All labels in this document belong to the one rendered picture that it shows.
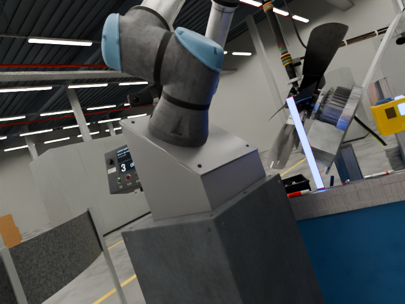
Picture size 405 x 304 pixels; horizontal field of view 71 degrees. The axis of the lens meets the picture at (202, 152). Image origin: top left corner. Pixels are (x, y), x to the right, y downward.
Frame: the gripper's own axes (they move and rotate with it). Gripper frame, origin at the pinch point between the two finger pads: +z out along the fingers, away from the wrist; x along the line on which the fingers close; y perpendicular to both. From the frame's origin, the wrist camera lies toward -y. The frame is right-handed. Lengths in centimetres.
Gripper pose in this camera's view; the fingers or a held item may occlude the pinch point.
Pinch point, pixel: (149, 89)
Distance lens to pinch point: 89.3
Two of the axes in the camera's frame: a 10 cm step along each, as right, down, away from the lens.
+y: 9.5, -3.1, -0.1
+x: 3.1, 9.5, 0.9
